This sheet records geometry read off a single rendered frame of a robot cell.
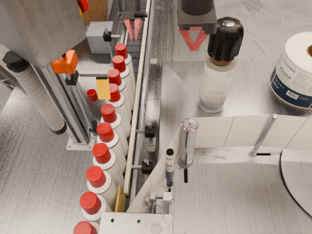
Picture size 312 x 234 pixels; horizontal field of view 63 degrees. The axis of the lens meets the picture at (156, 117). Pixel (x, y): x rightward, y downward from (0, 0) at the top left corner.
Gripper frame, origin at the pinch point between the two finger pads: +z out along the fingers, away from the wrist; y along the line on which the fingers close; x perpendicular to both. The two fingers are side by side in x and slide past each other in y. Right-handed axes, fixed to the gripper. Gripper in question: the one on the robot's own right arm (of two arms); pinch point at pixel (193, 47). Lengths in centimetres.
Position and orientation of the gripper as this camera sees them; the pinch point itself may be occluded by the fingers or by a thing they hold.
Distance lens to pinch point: 55.7
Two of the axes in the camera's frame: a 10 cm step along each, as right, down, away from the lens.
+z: 0.7, 5.8, 8.1
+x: -10.0, 0.0, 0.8
